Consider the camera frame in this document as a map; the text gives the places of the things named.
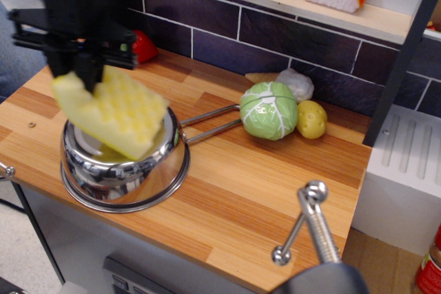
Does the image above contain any black shelf frame post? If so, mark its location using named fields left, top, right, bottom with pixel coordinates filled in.
left=363, top=0, right=438, bottom=147

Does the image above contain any small metal knob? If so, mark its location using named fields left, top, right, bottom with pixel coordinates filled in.
left=0, top=162, right=16, bottom=178

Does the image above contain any white toy garlic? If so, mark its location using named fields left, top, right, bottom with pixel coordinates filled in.
left=275, top=68, right=314, bottom=103

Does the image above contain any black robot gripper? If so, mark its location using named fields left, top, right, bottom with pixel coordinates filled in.
left=8, top=0, right=137, bottom=93

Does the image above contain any red toy strawberry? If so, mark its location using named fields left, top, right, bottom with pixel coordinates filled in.
left=132, top=30, right=159, bottom=63

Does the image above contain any red spice jar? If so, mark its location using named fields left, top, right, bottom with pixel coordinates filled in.
left=412, top=227, right=440, bottom=294

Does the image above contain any yellow toy potato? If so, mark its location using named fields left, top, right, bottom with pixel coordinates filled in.
left=296, top=101, right=327, bottom=139

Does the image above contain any tan toy cheese wedge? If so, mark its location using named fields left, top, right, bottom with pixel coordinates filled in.
left=245, top=72, right=279, bottom=84

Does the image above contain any green toy cabbage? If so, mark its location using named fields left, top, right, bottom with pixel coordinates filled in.
left=239, top=82, right=298, bottom=140

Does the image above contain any stainless steel pot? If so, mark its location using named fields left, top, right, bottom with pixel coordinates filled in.
left=61, top=105, right=241, bottom=213

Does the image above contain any grey oven control panel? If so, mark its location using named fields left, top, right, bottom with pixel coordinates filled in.
left=103, top=257, right=172, bottom=294

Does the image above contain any yellow foam sponge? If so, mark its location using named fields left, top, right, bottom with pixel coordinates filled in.
left=52, top=65, right=168, bottom=160

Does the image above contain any person leg in jeans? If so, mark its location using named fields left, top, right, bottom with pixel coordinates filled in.
left=1, top=3, right=46, bottom=102

